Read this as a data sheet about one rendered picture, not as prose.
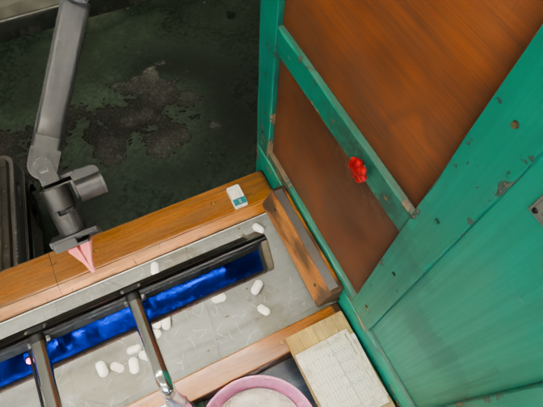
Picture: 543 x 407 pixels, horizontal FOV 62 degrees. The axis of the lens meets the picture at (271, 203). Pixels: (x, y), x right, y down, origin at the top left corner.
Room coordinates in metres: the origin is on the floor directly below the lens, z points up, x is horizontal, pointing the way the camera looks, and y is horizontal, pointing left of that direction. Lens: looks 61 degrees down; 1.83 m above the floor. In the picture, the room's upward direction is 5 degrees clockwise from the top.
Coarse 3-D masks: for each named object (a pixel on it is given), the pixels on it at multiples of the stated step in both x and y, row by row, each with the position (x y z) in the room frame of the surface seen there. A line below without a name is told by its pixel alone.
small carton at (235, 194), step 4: (228, 188) 0.61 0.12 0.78; (232, 188) 0.61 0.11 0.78; (236, 188) 0.61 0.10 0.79; (240, 188) 0.61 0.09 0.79; (228, 192) 0.60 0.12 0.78; (232, 192) 0.60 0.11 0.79; (236, 192) 0.60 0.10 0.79; (240, 192) 0.60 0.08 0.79; (232, 196) 0.58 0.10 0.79; (236, 196) 0.59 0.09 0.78; (240, 196) 0.59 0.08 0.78; (244, 196) 0.59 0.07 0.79; (232, 200) 0.57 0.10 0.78; (236, 200) 0.57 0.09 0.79; (240, 200) 0.57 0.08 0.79; (244, 200) 0.58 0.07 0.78; (236, 204) 0.56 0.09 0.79; (240, 204) 0.56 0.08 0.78; (244, 204) 0.57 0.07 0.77; (236, 208) 0.56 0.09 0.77
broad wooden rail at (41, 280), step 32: (224, 192) 0.61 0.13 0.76; (256, 192) 0.62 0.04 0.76; (128, 224) 0.48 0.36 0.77; (160, 224) 0.49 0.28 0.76; (192, 224) 0.50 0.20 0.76; (224, 224) 0.52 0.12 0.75; (64, 256) 0.38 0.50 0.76; (96, 256) 0.39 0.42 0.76; (128, 256) 0.40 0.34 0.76; (160, 256) 0.42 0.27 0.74; (0, 288) 0.29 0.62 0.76; (32, 288) 0.30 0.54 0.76; (64, 288) 0.31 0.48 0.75; (0, 320) 0.22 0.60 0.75
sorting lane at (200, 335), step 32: (192, 256) 0.42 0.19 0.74; (288, 256) 0.45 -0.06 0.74; (96, 288) 0.32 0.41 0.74; (288, 288) 0.36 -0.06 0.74; (32, 320) 0.23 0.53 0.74; (192, 320) 0.26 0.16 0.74; (224, 320) 0.27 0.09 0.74; (256, 320) 0.28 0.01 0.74; (288, 320) 0.29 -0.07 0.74; (96, 352) 0.17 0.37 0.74; (192, 352) 0.19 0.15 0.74; (224, 352) 0.20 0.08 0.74; (32, 384) 0.09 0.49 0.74; (64, 384) 0.10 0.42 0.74; (96, 384) 0.10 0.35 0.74; (128, 384) 0.11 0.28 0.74
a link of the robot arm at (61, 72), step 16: (64, 0) 0.76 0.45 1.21; (80, 0) 0.76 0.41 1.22; (64, 16) 0.74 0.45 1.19; (80, 16) 0.75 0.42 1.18; (64, 32) 0.71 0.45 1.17; (80, 32) 0.73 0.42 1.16; (64, 48) 0.69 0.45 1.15; (80, 48) 0.70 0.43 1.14; (48, 64) 0.65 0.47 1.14; (64, 64) 0.66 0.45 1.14; (48, 80) 0.62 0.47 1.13; (64, 80) 0.63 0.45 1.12; (48, 96) 0.60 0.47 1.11; (64, 96) 0.61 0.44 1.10; (48, 112) 0.57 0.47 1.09; (64, 112) 0.58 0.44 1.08; (48, 128) 0.54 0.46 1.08; (64, 128) 0.55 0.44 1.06; (32, 144) 0.50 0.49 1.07; (48, 144) 0.51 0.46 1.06; (32, 160) 0.48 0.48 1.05
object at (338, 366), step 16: (336, 336) 0.25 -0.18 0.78; (352, 336) 0.25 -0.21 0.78; (304, 352) 0.21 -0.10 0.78; (320, 352) 0.21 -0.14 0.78; (336, 352) 0.21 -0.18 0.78; (352, 352) 0.22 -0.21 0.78; (304, 368) 0.17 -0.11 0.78; (320, 368) 0.17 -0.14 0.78; (336, 368) 0.18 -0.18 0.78; (352, 368) 0.18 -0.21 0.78; (368, 368) 0.18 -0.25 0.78; (320, 384) 0.14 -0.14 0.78; (336, 384) 0.14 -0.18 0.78; (352, 384) 0.15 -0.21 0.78; (368, 384) 0.15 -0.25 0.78; (320, 400) 0.11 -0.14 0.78; (336, 400) 0.11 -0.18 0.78; (352, 400) 0.12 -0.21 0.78; (368, 400) 0.12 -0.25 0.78; (384, 400) 0.12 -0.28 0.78
